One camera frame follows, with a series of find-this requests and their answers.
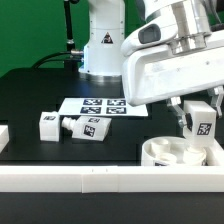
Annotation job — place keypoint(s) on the black camera pole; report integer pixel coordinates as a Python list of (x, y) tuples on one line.
[(69, 33)]

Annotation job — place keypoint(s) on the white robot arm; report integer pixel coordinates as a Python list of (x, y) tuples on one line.
[(175, 52)]

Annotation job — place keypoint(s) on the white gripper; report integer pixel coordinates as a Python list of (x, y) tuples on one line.
[(153, 73)]

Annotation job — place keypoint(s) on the white fence left wall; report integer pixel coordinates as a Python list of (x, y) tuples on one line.
[(4, 137)]

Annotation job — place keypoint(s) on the white fence front wall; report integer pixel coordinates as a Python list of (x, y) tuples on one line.
[(87, 179)]

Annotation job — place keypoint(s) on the white round stool seat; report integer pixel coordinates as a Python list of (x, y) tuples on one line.
[(174, 151)]

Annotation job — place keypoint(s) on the white marker sheet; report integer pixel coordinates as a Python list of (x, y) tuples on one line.
[(100, 107)]

